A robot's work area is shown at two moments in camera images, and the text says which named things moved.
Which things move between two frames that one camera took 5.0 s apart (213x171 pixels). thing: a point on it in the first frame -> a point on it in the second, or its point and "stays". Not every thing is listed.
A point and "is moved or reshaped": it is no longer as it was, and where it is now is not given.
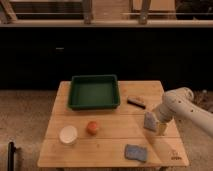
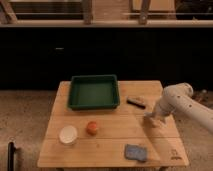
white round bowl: x=68 y=135 stays
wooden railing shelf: x=106 y=13 stays
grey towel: x=150 y=120 is moved or reshaped
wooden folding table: x=124 y=137 stays
